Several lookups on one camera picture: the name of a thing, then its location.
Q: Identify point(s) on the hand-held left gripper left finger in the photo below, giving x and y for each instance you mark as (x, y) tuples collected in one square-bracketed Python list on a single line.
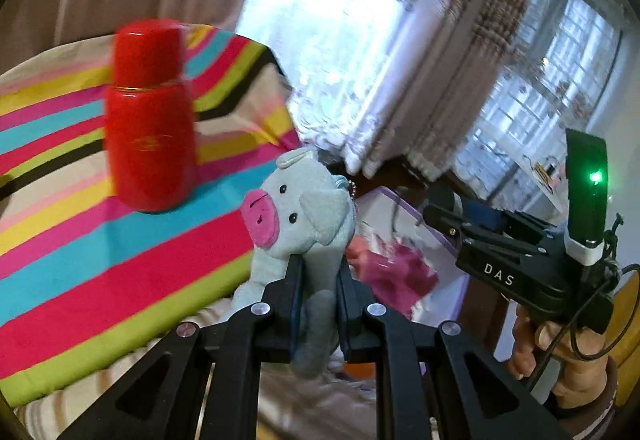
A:
[(295, 305)]

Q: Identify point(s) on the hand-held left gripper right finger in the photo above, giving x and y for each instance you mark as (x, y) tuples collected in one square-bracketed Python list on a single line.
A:
[(346, 310)]

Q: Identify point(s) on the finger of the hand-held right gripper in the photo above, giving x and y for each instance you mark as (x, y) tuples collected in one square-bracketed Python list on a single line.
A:
[(445, 220), (482, 216)]

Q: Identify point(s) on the purple cardboard box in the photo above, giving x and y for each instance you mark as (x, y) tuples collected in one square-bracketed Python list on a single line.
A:
[(390, 210)]

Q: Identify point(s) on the magenta knit cloth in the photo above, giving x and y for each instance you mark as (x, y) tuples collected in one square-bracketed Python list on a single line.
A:
[(400, 275)]

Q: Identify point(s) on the light blue plush pig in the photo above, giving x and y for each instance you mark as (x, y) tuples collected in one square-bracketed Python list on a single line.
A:
[(305, 215)]

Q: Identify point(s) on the person's right forearm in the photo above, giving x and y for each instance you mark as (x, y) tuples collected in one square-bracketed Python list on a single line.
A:
[(585, 420)]

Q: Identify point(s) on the person's right hand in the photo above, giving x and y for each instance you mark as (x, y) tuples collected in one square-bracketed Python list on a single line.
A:
[(575, 370)]

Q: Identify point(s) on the white lace window curtain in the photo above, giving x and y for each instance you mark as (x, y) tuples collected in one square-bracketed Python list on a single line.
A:
[(540, 110)]

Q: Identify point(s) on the mauve embroidered curtain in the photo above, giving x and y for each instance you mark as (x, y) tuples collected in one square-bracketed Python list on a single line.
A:
[(430, 70)]

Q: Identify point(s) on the pleated beige curtain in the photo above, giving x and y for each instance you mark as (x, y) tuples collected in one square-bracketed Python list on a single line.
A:
[(505, 20)]

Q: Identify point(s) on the multicoloured striped cloth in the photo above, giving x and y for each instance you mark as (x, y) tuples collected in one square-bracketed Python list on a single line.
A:
[(100, 270)]

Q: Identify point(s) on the red thermos flask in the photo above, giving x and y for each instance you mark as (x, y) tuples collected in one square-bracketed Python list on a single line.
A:
[(150, 130)]

